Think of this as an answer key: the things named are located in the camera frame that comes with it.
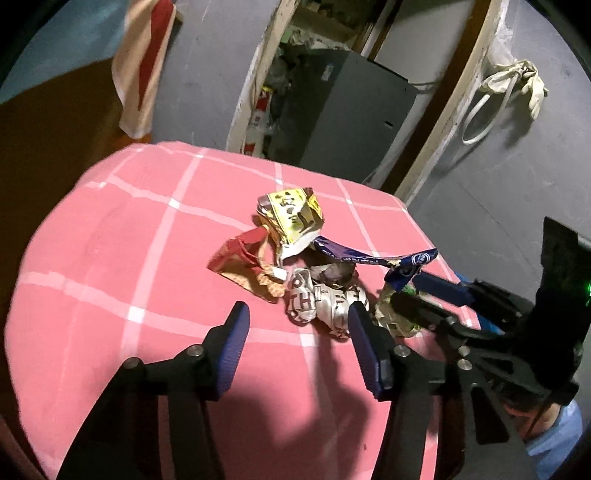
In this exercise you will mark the white rubber gloves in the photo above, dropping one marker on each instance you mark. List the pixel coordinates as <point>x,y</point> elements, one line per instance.
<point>535,94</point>

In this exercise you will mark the white red sack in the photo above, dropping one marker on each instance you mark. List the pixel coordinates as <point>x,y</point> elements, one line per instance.
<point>256,115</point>

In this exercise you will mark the red cream striped towel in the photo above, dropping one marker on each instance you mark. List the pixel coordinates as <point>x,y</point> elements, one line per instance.
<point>138,69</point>

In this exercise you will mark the green wrapper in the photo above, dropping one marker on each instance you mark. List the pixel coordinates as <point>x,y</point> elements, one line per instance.
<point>392,323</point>

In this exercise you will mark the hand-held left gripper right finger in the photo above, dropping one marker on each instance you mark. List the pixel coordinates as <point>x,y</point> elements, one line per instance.
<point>369,355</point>

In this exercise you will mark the cream door frame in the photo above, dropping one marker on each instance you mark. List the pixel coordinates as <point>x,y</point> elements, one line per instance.
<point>261,69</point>

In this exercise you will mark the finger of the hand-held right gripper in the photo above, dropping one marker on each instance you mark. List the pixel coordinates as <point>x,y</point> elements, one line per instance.
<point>438,287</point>
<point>415,307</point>

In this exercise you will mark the dark crumpled wrapper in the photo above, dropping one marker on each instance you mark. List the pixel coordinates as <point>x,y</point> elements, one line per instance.
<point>332,273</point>

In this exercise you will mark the pink checked blanket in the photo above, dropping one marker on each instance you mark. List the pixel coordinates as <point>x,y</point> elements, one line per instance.
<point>138,254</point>

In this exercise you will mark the yellow wrapper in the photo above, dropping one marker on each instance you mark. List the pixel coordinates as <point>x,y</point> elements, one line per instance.
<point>291,217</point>

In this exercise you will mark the silver wrapper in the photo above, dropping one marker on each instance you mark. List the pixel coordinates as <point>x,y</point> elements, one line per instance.
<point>304,300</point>

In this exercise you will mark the brown cabinet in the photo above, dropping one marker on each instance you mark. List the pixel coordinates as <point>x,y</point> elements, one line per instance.
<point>55,161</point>

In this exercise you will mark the light blue cloth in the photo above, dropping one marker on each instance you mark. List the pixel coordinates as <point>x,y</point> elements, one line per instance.
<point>60,41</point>

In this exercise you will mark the person's blue clothing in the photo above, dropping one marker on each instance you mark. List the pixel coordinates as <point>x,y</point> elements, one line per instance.
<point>554,443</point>

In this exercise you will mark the blue snack wrapper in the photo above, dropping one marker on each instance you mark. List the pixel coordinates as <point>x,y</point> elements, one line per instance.
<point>351,256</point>

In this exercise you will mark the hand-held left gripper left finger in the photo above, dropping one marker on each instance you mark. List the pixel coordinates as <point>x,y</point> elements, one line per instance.
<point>235,350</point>

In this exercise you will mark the red orange crumpled wrapper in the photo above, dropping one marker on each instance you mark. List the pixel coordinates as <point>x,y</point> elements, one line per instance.
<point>235,258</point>

